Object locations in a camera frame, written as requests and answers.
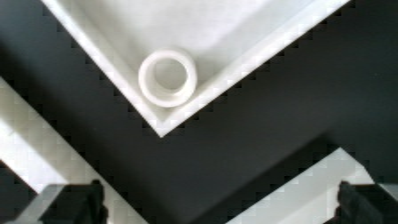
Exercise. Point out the white obstacle wall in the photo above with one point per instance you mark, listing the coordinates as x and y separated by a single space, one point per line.
303 202
41 157

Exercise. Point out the white obstacle right wall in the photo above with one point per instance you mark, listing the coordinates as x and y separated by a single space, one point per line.
303 202

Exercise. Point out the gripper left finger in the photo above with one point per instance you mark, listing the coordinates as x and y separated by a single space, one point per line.
68 204

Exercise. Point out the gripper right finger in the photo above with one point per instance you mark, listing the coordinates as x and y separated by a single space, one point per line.
367 204

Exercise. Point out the white obstacle front wall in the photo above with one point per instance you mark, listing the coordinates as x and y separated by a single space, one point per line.
41 157

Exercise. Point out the white square tabletop part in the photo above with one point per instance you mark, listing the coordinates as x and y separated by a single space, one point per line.
178 47

